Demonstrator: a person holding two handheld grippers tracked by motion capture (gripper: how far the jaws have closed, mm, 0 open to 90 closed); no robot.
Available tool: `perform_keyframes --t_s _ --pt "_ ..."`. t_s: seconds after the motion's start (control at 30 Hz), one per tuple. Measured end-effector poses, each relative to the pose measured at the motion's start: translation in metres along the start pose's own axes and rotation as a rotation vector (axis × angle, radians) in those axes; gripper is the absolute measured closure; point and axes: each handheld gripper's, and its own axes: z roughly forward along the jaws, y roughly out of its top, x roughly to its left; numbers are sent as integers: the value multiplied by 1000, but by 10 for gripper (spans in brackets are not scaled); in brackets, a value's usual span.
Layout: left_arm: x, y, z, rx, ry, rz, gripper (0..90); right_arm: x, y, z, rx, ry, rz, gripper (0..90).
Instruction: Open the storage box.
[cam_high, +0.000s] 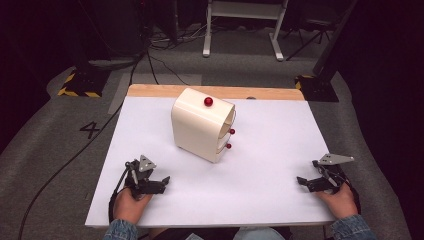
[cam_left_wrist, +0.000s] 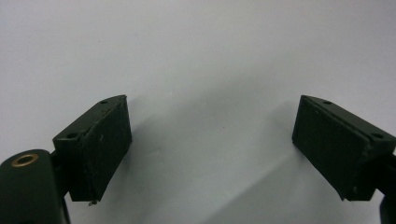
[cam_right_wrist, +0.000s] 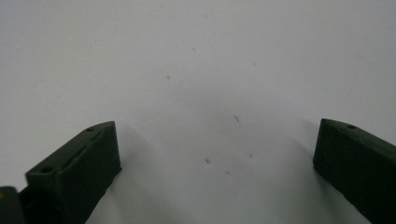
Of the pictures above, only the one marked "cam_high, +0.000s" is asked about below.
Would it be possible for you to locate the white table mat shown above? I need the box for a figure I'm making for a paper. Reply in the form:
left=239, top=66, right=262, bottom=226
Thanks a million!
left=84, top=95, right=336, bottom=229

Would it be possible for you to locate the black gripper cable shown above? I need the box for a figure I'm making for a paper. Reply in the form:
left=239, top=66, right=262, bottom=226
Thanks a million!
left=343, top=178, right=363, bottom=215
left=107, top=161, right=135, bottom=224

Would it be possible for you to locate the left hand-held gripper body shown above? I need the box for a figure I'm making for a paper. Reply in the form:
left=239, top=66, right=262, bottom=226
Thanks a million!
left=124, top=154, right=167, bottom=201

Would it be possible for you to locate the black tripod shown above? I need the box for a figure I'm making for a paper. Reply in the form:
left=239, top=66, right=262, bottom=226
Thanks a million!
left=285, top=18, right=332, bottom=62

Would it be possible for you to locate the black slanted stand pole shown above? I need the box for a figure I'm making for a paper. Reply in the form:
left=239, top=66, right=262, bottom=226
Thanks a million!
left=312, top=0, right=360, bottom=78

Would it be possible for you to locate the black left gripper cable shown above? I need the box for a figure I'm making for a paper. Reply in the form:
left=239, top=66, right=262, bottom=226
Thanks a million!
left=107, top=161, right=135, bottom=224

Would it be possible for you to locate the cream drawer with red knob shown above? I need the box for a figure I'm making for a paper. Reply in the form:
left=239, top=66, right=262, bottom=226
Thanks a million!
left=215, top=142, right=233, bottom=158
left=218, top=128, right=237, bottom=145

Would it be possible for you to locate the white metal desk frame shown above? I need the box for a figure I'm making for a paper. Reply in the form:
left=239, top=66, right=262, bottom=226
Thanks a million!
left=202, top=0, right=290, bottom=62

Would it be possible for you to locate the long black floor cable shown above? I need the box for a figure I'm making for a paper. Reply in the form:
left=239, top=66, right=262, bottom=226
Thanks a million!
left=17, top=49, right=151, bottom=240

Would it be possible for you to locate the person's right hand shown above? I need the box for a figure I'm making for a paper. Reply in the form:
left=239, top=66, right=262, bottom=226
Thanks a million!
left=314, top=182, right=360, bottom=220

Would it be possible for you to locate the cream cabinet with drawers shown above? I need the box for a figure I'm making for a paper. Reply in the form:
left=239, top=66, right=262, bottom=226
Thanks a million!
left=170, top=87, right=238, bottom=164

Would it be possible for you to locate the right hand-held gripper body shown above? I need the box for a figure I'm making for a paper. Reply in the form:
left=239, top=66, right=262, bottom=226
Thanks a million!
left=311, top=152, right=355, bottom=195

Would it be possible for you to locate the black stand base striped edge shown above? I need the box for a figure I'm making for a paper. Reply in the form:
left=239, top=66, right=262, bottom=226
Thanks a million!
left=57, top=67, right=110, bottom=99
left=294, top=73, right=341, bottom=103

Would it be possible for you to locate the bundle of floor cables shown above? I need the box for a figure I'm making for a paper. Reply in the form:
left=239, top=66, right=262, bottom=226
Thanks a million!
left=149, top=18, right=209, bottom=52

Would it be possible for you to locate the person's left hand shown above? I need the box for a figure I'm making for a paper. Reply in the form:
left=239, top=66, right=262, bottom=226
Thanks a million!
left=113, top=187, right=154, bottom=225

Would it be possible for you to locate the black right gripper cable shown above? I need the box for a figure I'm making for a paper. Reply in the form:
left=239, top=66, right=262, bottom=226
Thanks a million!
left=343, top=178, right=363, bottom=215

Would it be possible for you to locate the thin black floor cable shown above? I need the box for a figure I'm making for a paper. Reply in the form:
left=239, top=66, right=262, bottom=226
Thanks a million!
left=146, top=53, right=190, bottom=86

